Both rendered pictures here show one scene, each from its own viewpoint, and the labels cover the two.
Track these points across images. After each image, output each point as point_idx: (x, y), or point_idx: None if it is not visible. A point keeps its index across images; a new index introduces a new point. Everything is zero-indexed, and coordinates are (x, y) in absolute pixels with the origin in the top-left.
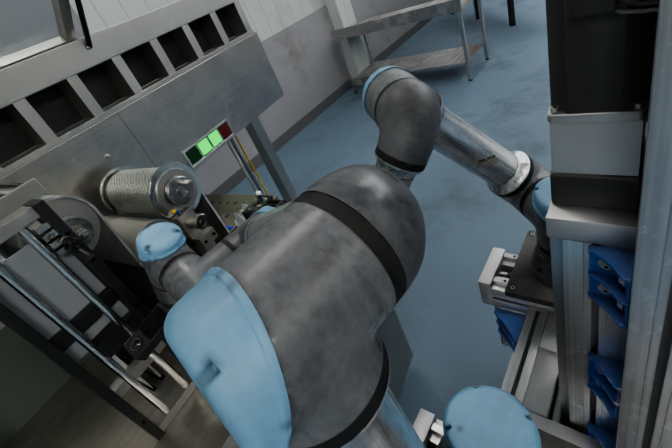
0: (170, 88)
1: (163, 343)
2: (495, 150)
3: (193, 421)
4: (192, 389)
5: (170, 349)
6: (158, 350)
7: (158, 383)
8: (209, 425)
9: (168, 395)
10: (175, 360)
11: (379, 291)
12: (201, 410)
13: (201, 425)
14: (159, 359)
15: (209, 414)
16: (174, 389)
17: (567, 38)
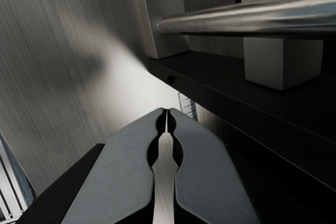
0: None
1: (257, 79)
2: None
3: None
4: (146, 30)
5: (232, 69)
6: (253, 46)
7: None
8: (19, 2)
9: None
10: (243, 43)
11: None
12: (81, 13)
13: None
14: (222, 23)
15: (50, 19)
16: (178, 2)
17: None
